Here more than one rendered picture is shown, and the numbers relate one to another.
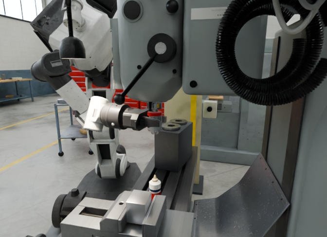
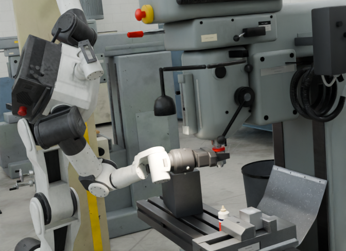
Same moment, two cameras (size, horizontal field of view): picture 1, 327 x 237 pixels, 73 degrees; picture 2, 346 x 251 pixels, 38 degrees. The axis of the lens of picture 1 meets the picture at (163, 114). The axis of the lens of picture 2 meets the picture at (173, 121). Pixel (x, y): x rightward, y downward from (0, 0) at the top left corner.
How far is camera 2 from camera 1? 1.41 m
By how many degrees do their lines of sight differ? 38
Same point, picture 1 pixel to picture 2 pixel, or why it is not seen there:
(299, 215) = (333, 185)
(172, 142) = (194, 182)
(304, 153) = (329, 146)
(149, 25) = (231, 81)
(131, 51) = (220, 101)
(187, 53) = (260, 97)
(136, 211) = (257, 219)
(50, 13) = (36, 61)
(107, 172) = not seen: outside the picture
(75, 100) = (93, 162)
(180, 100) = not seen: hidden behind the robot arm
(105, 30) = not seen: hidden behind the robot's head
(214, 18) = (273, 73)
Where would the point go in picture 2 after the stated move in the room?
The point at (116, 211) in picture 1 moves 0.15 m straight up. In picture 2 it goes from (244, 225) to (241, 181)
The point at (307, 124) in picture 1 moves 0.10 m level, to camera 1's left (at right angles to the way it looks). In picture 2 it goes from (328, 129) to (312, 134)
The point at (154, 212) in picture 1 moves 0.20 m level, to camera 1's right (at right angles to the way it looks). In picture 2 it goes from (265, 216) to (300, 200)
